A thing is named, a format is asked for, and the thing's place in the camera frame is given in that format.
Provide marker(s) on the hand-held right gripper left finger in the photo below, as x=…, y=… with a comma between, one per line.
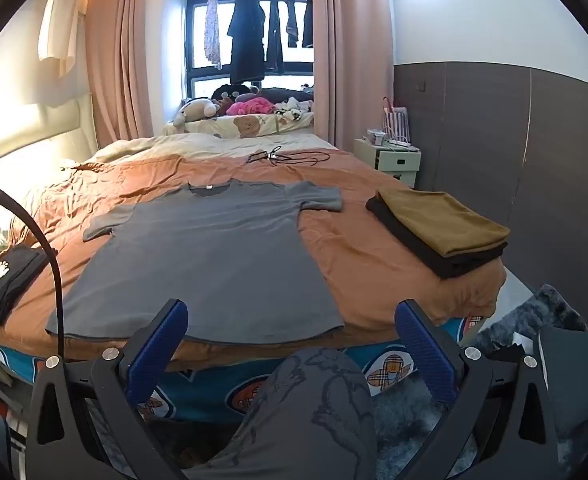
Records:
x=156, y=355

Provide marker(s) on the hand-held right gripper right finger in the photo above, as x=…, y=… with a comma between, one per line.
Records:
x=426, y=355

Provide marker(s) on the grey t-shirt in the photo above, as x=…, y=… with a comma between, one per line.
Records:
x=199, y=260

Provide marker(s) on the folded black garment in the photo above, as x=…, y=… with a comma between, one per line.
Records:
x=424, y=255

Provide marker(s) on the orange duvet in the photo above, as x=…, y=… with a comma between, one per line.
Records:
x=364, y=270

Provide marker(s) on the folded mustard brown garment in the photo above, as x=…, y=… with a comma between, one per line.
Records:
x=439, y=220

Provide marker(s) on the grey fluffy rug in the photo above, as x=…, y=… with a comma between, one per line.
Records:
x=559, y=310

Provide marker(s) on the black garment at left edge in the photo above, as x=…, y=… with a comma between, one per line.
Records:
x=14, y=280

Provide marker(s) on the cream nightstand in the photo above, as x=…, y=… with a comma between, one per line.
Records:
x=394, y=162

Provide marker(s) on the white power strip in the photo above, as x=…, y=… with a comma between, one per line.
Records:
x=401, y=145

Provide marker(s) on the cream blanket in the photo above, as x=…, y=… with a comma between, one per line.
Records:
x=199, y=145

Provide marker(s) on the small plastic container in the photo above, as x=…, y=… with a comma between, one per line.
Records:
x=376, y=136

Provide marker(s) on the striped gift bag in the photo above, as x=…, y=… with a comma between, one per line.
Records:
x=396, y=122

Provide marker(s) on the bear print bedding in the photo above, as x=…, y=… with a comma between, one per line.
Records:
x=254, y=125

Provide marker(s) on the beige plush bear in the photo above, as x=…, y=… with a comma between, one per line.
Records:
x=199, y=107

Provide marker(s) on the cream padded headboard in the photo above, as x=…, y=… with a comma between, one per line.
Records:
x=24, y=135

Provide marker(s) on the pink plush toy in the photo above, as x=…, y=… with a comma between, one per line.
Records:
x=251, y=106

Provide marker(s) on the black and white plush toy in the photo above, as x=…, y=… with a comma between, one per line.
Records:
x=294, y=110

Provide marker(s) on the pink curtain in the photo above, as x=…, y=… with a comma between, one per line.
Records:
x=354, y=60
x=124, y=60

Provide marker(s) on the black framed window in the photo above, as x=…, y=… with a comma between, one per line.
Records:
x=294, y=82

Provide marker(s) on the hanging floral garment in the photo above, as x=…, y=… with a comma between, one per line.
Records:
x=213, y=30

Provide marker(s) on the hanging long dark garment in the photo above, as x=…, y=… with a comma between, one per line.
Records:
x=274, y=40

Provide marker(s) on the hanging white cloth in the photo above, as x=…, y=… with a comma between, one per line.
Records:
x=59, y=20

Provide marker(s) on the hanging small dark garment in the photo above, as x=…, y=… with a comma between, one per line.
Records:
x=308, y=20
x=292, y=20

